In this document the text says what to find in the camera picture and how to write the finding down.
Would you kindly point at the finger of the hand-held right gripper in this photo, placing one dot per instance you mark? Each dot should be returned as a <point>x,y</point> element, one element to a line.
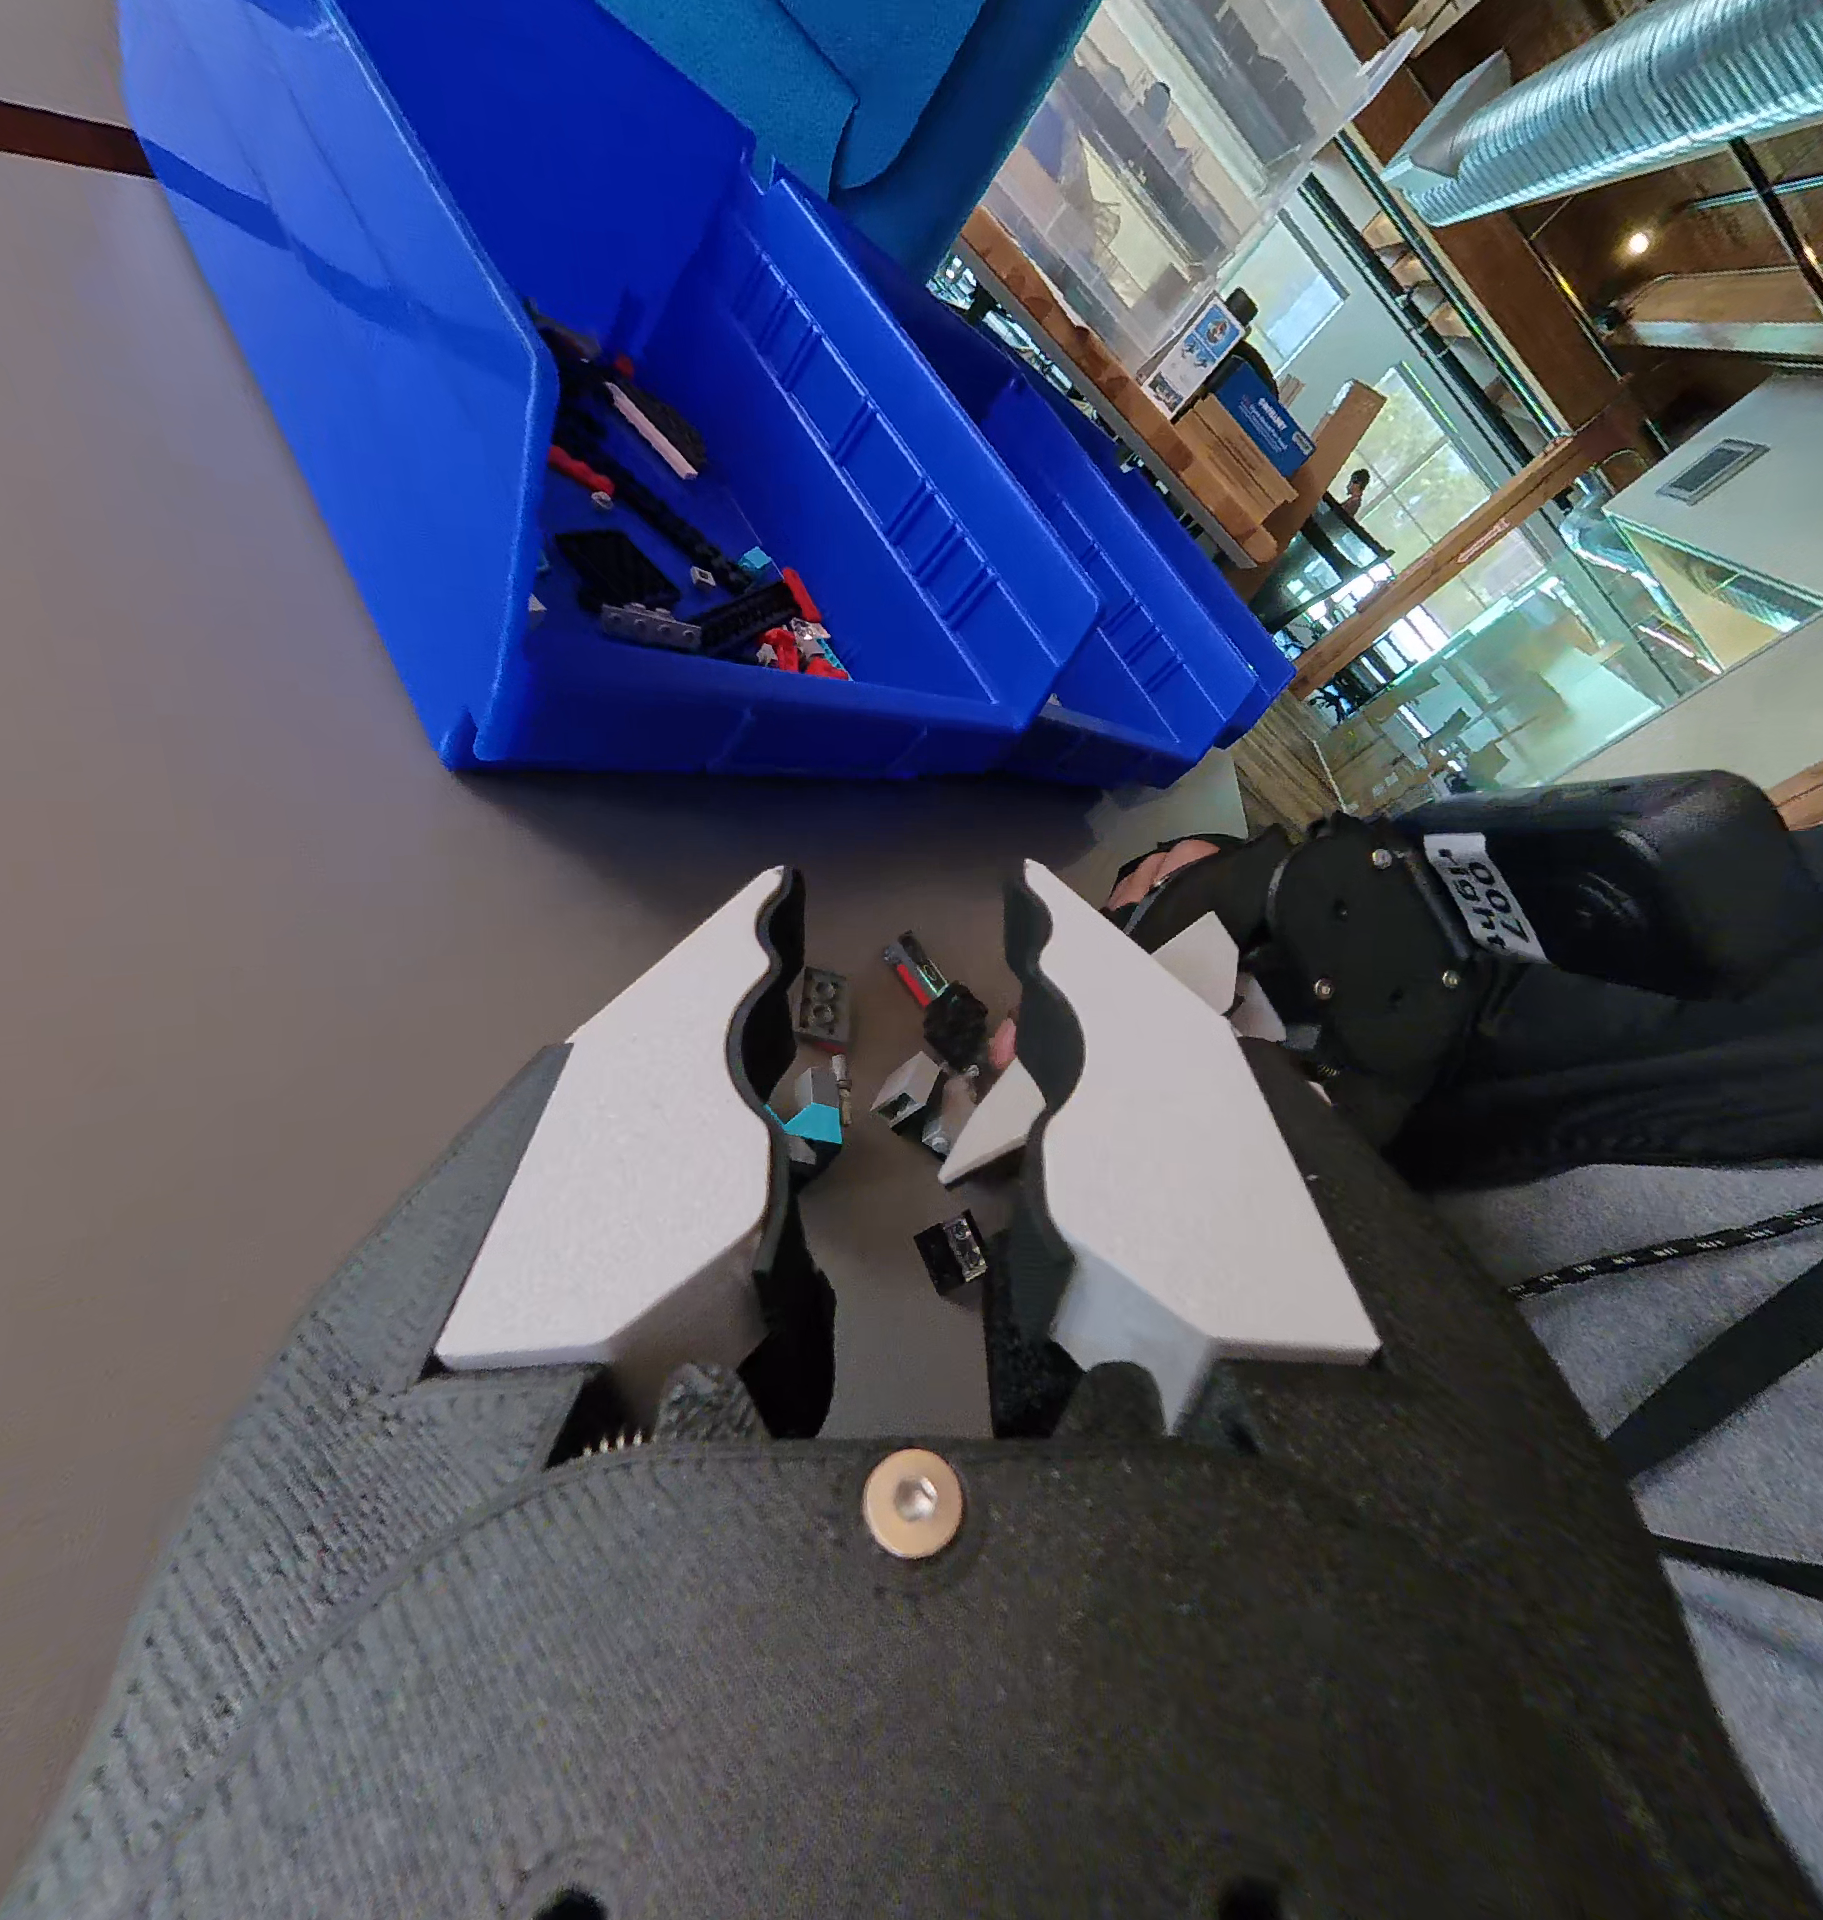
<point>1002,1123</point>
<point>1202,965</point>

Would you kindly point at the clear plastic drawer stack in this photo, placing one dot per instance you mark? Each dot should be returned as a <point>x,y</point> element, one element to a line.
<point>1194,163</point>

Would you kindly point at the silver ventilation duct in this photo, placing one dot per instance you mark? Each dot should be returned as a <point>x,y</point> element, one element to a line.
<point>1632,104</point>

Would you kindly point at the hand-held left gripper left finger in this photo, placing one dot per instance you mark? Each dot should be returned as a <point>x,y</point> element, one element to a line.
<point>610,1202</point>

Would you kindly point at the pile of mixed toy bricks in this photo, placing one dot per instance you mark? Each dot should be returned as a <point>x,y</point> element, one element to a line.
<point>670,555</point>

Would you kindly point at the small picture card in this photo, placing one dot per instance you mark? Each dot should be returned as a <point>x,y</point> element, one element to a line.
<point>1198,355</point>

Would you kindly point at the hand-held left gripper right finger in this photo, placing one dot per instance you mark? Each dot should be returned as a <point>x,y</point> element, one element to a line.
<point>1211,1202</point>

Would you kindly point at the blue cardboard box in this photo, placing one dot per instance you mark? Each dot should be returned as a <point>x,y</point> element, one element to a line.
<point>1262,423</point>

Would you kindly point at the grey desk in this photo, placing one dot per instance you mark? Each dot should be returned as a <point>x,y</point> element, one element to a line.
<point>176,901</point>

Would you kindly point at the grey sweatshirt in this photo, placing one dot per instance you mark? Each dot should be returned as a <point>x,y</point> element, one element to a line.
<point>1754,1423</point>

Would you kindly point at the teal and black brick assembly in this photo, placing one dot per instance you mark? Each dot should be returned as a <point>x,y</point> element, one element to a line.
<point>809,1116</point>

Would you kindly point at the blue plastic bin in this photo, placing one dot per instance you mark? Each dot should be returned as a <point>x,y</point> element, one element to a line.
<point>399,374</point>
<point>1223,616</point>
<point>1120,645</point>

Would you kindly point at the dark grey toy brick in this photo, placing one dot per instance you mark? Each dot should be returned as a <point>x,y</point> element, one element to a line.
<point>826,1003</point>

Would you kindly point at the black brick plate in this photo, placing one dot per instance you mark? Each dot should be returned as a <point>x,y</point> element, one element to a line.
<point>955,1251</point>

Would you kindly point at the person's right hand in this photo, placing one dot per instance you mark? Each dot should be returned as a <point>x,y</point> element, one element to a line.
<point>1185,859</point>

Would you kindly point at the person's right forearm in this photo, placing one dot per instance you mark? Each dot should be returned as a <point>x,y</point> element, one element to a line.
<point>1676,1081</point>

